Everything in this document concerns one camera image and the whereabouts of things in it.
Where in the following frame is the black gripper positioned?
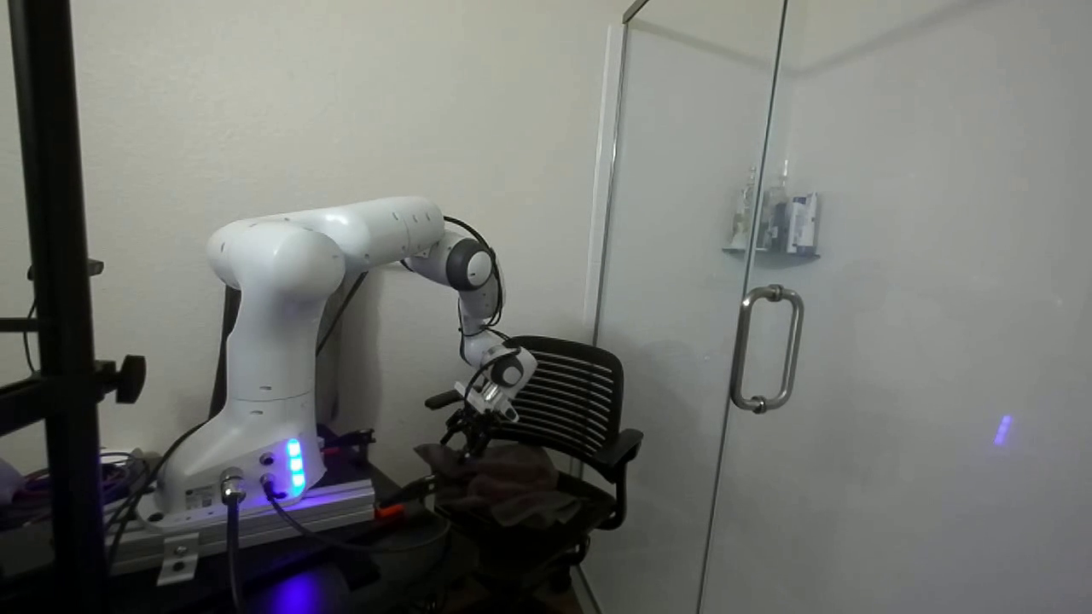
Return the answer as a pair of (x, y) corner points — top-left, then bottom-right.
(440, 383), (512, 462)

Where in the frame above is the dark grey towel on seat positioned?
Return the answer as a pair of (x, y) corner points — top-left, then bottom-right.
(417, 441), (584, 533)

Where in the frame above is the orange handled clamp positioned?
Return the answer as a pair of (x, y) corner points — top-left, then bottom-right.
(377, 478), (433, 527)

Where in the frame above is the chrome door handle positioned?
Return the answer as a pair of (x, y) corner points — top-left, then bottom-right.
(730, 283), (807, 414)

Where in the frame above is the glass shower door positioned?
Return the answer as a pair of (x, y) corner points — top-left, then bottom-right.
(708, 0), (1092, 614)

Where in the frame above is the black camera stand pole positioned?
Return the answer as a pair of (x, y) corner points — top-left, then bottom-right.
(0, 0), (110, 614)

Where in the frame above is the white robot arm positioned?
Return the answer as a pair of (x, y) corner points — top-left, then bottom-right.
(162, 197), (540, 513)

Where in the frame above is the black mesh office chair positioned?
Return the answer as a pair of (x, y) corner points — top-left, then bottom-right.
(448, 335), (642, 601)

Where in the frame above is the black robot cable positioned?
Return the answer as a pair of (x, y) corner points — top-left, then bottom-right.
(106, 283), (243, 574)

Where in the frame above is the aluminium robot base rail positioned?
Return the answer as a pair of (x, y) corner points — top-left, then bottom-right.
(110, 478), (378, 588)

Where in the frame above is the shower shelf with bottles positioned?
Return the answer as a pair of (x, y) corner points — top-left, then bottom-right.
(723, 171), (823, 264)

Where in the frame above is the brown towel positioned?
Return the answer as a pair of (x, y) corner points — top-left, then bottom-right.
(469, 443), (557, 501)

